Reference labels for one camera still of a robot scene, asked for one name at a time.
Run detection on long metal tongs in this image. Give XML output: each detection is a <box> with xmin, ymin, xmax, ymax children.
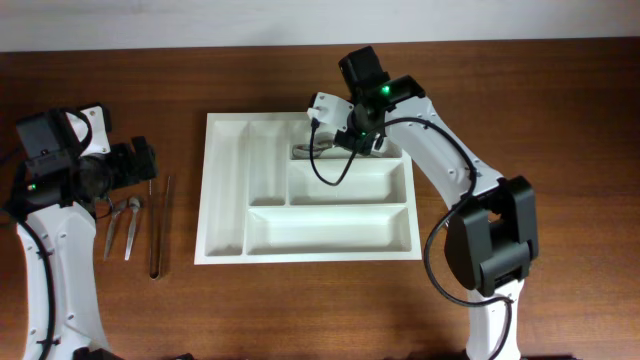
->
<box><xmin>149</xmin><ymin>175</ymin><xmax>172</xmax><ymax>280</ymax></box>

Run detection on large metal spoon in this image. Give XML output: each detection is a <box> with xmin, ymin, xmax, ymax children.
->
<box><xmin>291</xmin><ymin>144</ymin><xmax>326</xmax><ymax>159</ymax></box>

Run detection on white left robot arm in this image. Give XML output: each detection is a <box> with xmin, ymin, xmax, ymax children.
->
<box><xmin>1</xmin><ymin>103</ymin><xmax>158</xmax><ymax>359</ymax></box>

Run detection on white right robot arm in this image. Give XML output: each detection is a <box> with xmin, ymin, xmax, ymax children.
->
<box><xmin>331</xmin><ymin>46</ymin><xmax>539</xmax><ymax>359</ymax></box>

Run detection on small metal teaspoon right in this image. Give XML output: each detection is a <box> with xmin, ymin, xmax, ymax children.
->
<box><xmin>124</xmin><ymin>197</ymin><xmax>141</xmax><ymax>261</ymax></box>

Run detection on small metal teaspoon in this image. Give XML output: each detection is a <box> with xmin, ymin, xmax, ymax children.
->
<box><xmin>124</xmin><ymin>197</ymin><xmax>141</xmax><ymax>261</ymax></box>
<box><xmin>103</xmin><ymin>199</ymin><xmax>128</xmax><ymax>260</ymax></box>

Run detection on small metal teaspoon left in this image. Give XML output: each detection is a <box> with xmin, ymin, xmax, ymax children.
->
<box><xmin>103</xmin><ymin>199</ymin><xmax>128</xmax><ymax>260</ymax></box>

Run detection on white cutlery tray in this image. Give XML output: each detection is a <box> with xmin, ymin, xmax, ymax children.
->
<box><xmin>194</xmin><ymin>113</ymin><xmax>421</xmax><ymax>265</ymax></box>

